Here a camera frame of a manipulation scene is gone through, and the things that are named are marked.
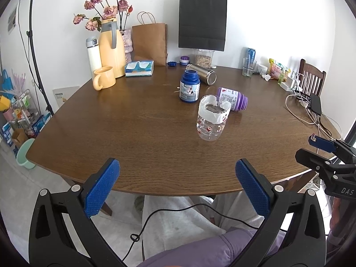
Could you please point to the pink flower bouquet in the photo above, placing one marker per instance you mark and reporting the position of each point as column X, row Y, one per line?
column 105, row 5

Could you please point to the clear drinking glass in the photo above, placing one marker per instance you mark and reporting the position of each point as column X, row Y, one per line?
column 248, row 67

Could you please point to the black paper bag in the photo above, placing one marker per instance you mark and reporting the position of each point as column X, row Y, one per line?
column 202, row 22

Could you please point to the black power bank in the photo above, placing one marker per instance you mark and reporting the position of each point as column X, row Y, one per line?
column 316, row 103

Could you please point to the pink vase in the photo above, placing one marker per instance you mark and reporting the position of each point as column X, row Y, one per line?
column 128, row 44

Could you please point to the blue tissue box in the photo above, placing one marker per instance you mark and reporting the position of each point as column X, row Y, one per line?
column 139, row 69

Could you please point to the wooden chair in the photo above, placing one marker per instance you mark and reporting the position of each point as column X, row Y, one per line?
column 311, row 79

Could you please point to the purple pill bottle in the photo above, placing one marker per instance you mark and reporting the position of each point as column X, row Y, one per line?
column 232, row 98

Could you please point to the yellow mug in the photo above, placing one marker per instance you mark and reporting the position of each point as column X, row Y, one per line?
column 104, row 78

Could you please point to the wall poster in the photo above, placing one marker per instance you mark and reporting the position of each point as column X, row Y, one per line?
column 12, row 18

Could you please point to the stainless steel tumbler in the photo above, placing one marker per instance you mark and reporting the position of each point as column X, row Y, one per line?
column 201, row 73

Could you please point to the brown paper bag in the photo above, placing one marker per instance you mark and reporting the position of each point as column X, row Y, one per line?
column 150, row 44

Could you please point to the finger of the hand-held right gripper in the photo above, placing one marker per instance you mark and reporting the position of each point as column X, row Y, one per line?
column 314, row 160
column 322, row 143

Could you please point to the grey slipper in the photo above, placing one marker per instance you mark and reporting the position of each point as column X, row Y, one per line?
column 139, row 203

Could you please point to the blue gift bag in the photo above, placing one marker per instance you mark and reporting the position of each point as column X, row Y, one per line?
column 6, row 83

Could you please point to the blue bottle lid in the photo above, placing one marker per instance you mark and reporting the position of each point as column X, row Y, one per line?
column 172, row 64

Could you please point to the white power strip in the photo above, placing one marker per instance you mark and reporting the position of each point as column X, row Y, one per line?
column 289, row 83

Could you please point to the black light stand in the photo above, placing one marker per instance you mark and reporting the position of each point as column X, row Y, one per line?
column 34, row 55

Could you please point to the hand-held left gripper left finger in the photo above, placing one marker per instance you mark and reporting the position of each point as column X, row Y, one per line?
column 101, row 189

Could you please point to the small green bottle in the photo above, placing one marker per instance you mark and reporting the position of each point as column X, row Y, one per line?
column 281, row 78

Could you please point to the small purple lid jar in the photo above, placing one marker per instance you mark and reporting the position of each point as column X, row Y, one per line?
column 184, row 60

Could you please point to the yellow thermos jug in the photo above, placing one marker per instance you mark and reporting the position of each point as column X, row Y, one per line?
column 111, row 52

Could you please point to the clear cereal container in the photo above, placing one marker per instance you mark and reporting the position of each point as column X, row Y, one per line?
column 204, row 58

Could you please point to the white thermos bottle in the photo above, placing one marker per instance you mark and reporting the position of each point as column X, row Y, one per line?
column 93, row 58

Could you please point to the clear plastic cup white band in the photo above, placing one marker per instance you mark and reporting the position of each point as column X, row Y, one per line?
column 211, row 122

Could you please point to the blue supplement bottle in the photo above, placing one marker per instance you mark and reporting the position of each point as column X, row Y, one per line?
column 190, row 87

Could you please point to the white cream jar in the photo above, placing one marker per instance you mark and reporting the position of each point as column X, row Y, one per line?
column 262, row 68

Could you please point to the colourful snack packet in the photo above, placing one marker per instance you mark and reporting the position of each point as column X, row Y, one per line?
column 276, row 69

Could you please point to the crumpled white tissue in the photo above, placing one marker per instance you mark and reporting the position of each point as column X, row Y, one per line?
column 266, row 77

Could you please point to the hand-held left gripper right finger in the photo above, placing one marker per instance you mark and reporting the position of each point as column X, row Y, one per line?
column 253, row 189

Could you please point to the person's purple shirt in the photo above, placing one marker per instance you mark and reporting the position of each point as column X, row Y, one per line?
column 200, row 251

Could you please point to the green plastic bucket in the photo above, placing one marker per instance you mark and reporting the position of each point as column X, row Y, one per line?
column 25, row 154

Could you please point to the person's grey pants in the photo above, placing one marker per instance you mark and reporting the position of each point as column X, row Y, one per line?
column 178, row 225

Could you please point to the person's right forearm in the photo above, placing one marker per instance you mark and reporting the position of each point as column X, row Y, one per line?
column 340, row 228

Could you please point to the blue drink can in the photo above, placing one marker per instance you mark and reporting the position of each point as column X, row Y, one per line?
column 251, row 53

